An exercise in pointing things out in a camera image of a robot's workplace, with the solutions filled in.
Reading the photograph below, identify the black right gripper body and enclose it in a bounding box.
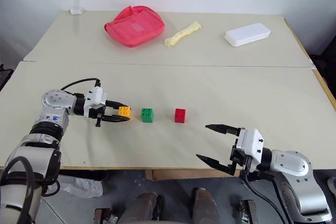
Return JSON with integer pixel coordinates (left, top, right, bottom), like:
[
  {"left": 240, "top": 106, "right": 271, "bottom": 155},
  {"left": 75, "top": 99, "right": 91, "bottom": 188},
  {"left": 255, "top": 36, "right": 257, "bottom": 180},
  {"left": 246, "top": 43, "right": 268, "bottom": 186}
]
[{"left": 229, "top": 137, "right": 253, "bottom": 176}]

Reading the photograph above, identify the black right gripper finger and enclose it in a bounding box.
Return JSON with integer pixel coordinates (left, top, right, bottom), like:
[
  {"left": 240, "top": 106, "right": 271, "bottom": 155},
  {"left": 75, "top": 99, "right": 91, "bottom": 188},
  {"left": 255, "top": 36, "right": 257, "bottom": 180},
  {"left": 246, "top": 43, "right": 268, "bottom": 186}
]
[
  {"left": 195, "top": 154, "right": 236, "bottom": 176},
  {"left": 205, "top": 123, "right": 242, "bottom": 137}
]

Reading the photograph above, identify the white plastic lidded box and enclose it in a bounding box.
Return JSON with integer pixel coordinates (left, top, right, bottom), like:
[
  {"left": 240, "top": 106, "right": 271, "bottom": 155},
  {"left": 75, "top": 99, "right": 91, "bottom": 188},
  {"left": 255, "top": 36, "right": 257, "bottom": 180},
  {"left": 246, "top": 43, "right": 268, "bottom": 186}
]
[{"left": 224, "top": 22, "right": 272, "bottom": 48}]

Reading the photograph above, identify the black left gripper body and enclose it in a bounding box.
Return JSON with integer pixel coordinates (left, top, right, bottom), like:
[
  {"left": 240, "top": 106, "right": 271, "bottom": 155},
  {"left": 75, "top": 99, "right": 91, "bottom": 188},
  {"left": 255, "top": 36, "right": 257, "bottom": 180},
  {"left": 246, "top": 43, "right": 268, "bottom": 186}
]
[{"left": 88, "top": 100, "right": 108, "bottom": 128}]

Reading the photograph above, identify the yellow toy brick cube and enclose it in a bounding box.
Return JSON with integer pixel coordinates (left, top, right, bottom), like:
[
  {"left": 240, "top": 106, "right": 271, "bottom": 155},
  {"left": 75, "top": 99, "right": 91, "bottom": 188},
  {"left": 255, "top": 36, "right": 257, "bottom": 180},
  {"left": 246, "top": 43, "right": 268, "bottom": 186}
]
[{"left": 118, "top": 105, "right": 132, "bottom": 119}]

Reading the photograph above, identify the red fabric pouch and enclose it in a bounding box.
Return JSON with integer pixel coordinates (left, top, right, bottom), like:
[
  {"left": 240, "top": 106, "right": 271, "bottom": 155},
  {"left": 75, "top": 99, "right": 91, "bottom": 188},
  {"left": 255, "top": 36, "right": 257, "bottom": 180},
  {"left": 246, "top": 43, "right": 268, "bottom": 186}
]
[{"left": 103, "top": 5, "right": 166, "bottom": 48}]

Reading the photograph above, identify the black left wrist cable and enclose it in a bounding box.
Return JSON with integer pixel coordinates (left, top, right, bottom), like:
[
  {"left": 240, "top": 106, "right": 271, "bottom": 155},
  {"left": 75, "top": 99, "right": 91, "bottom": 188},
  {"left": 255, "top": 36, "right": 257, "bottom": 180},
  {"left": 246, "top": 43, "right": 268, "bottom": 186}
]
[{"left": 59, "top": 77, "right": 102, "bottom": 94}]

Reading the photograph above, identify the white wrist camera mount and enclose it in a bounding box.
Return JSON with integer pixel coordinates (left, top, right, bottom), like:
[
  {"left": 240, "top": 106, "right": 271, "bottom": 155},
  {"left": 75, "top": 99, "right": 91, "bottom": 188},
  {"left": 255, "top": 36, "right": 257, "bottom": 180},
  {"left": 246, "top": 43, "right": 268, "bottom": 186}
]
[
  {"left": 83, "top": 86, "right": 108, "bottom": 119},
  {"left": 235, "top": 128, "right": 266, "bottom": 166}
]

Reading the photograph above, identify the pale yellow rolled cloth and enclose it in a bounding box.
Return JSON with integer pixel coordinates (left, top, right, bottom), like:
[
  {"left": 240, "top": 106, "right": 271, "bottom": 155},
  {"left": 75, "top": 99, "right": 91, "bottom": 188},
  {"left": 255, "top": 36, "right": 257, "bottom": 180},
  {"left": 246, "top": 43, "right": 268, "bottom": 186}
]
[{"left": 164, "top": 20, "right": 203, "bottom": 48}]

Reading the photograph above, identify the green toy brick cube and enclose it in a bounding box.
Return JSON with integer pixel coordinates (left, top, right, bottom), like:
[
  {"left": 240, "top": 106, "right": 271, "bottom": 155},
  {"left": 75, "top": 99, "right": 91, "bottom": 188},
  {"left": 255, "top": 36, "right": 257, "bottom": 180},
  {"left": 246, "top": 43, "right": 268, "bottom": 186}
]
[{"left": 140, "top": 107, "right": 155, "bottom": 124}]

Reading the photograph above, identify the black equipment beside table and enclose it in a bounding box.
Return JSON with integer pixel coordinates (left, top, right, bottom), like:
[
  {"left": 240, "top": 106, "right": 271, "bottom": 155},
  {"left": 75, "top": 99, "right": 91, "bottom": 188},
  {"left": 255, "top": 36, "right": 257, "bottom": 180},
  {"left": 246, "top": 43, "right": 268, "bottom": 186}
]
[{"left": 0, "top": 63, "right": 14, "bottom": 92}]

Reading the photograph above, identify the dark rounded robot leg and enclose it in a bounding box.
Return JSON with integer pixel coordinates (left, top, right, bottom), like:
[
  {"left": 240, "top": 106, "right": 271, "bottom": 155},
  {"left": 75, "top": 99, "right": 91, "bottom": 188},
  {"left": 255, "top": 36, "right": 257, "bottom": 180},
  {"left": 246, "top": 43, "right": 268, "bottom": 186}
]
[
  {"left": 119, "top": 191, "right": 165, "bottom": 224},
  {"left": 193, "top": 187, "right": 222, "bottom": 224}
]

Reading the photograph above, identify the black bag beside table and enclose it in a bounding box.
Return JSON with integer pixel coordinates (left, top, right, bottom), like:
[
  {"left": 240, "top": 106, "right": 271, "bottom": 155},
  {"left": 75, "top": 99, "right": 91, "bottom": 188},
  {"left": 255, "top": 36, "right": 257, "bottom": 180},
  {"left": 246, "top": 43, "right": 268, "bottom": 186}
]
[{"left": 310, "top": 42, "right": 336, "bottom": 102}]

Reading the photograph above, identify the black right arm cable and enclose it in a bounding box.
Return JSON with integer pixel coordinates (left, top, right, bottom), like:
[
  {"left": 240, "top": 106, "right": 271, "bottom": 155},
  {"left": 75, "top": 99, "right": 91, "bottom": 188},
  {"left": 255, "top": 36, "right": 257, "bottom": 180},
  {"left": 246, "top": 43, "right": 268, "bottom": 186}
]
[{"left": 239, "top": 169, "right": 292, "bottom": 224}]

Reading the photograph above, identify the clear plastic bag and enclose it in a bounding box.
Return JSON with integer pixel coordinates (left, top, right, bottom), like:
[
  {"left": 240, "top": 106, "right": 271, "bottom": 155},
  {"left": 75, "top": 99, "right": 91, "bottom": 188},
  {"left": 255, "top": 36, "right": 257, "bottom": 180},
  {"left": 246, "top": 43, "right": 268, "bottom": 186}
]
[{"left": 56, "top": 176, "right": 103, "bottom": 199}]

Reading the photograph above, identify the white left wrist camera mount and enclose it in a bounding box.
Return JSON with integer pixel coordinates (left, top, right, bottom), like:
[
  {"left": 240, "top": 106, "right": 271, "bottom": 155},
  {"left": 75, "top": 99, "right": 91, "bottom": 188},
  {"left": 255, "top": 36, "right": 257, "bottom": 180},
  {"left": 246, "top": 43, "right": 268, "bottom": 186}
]
[{"left": 83, "top": 86, "right": 108, "bottom": 119}]

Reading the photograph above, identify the red toy brick cube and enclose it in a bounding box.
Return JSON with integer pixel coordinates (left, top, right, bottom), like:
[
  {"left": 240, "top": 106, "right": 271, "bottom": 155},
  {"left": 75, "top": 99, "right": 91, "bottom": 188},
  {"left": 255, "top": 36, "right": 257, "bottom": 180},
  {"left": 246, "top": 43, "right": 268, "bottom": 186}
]
[{"left": 174, "top": 108, "right": 187, "bottom": 124}]

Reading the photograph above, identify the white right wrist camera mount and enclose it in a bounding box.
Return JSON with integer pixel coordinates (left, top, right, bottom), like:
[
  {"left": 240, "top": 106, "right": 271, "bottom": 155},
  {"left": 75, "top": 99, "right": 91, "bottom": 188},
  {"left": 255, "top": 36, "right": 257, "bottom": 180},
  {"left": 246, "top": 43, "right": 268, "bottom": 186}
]
[{"left": 235, "top": 128, "right": 266, "bottom": 166}]

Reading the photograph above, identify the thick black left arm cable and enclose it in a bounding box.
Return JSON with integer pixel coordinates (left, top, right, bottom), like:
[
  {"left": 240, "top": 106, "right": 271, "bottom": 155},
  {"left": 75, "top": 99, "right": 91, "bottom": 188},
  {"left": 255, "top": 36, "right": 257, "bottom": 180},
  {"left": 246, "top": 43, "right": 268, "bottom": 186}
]
[{"left": 0, "top": 155, "right": 61, "bottom": 224}]

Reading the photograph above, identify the grey shoe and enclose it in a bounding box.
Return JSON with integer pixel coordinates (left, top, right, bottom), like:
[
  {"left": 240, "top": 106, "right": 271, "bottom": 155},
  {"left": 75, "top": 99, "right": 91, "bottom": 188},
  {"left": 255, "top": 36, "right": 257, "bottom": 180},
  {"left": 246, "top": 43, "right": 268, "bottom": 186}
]
[{"left": 327, "top": 176, "right": 336, "bottom": 196}]

